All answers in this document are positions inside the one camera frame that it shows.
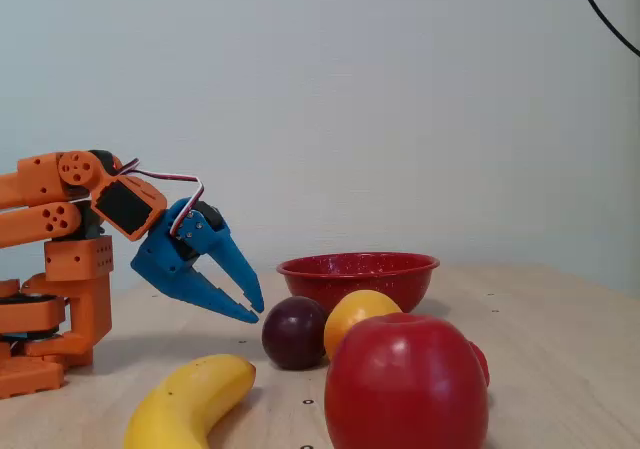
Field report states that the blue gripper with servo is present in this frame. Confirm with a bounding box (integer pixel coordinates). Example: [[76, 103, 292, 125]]
[[130, 197, 265, 325]]

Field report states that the yellow toy banana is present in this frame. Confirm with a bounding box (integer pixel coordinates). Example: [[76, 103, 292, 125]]
[[123, 352, 257, 449]]

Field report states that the red speckled enamel bowl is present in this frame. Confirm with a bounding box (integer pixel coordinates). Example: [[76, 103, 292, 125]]
[[275, 251, 441, 315]]

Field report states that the dark purple toy plum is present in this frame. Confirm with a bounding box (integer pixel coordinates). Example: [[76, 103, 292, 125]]
[[261, 295, 330, 371]]

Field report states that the orange yellow toy fruit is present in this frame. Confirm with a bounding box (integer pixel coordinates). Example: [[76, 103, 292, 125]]
[[323, 289, 404, 362]]

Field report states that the red toy apple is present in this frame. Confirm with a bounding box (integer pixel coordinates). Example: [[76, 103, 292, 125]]
[[323, 312, 490, 449]]

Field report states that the white red black servo wire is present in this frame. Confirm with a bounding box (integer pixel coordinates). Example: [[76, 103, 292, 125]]
[[110, 157, 206, 238]]

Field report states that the black hanging cable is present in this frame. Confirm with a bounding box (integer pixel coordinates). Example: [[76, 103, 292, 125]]
[[571, 0, 640, 59]]

